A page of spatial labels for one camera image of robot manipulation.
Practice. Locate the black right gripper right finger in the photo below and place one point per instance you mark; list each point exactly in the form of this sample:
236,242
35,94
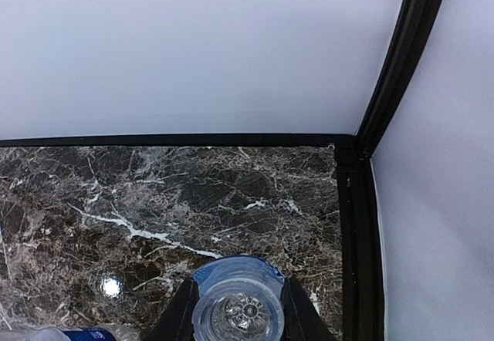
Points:
302,322

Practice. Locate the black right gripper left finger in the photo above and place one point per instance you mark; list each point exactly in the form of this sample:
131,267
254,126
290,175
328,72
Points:
175,322

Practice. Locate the clear bottle blue pepsi label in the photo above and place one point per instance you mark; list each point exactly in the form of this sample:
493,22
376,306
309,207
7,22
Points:
239,298

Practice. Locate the black right corner post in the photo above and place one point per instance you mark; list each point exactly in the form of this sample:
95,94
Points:
413,27

